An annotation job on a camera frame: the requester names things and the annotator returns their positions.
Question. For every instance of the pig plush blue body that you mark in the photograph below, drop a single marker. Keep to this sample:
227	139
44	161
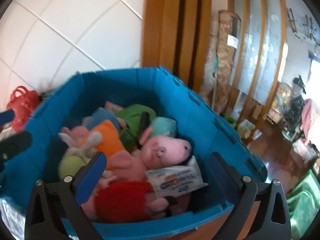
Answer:
100	118

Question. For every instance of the white green rabbit plush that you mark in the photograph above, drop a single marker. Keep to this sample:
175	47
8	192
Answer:
72	162

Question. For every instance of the rolled patterned carpet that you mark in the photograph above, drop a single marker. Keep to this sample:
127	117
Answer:
223	62

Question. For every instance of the white blue wipes packet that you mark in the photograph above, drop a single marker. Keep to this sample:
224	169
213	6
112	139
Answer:
175	182

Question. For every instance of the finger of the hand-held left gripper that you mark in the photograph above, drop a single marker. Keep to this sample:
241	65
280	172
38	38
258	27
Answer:
6	117
15	143

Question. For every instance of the pig plush orange dress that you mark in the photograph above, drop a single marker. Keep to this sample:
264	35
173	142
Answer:
107	137

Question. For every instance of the blue plastic crate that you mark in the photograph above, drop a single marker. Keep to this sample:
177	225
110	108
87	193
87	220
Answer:
212	120

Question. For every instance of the light blue cloth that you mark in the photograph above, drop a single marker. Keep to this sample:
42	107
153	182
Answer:
10	213

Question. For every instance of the bright window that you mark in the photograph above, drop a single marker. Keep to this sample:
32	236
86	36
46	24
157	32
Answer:
315	66

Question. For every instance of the pink green soft toy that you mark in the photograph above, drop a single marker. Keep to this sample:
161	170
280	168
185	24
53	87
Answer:
112	106

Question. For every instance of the pig plush with glasses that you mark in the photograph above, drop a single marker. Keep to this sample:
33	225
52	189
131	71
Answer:
167	152

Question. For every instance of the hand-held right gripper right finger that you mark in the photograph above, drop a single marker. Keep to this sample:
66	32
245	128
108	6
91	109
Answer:
222	177

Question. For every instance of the dark clothing on stand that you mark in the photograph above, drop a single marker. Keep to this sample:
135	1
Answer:
296	105

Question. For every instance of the wooden door frame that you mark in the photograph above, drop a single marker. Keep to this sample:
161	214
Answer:
172	30

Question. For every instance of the green plastic stool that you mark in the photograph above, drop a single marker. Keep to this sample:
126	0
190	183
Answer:
303	205

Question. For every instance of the red bear suitcase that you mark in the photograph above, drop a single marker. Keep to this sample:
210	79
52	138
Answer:
22	107

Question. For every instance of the frosted glass door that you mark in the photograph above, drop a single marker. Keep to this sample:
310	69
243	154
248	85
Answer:
260	42

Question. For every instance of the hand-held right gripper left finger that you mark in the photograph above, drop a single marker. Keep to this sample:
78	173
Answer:
91	177

